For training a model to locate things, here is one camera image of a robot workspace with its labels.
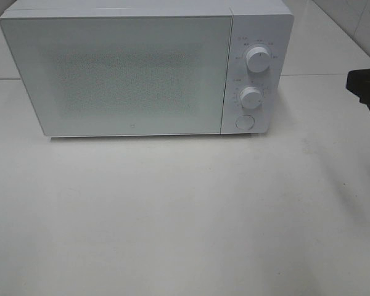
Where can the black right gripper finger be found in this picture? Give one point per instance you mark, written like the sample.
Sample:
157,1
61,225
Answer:
358,83

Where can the white microwave knob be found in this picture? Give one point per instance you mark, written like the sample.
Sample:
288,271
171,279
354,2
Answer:
258,58
251,97

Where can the white door release button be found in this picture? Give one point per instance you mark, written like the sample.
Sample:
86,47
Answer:
245,122

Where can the white microwave oven body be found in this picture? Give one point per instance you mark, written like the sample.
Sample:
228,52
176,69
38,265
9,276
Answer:
253,22

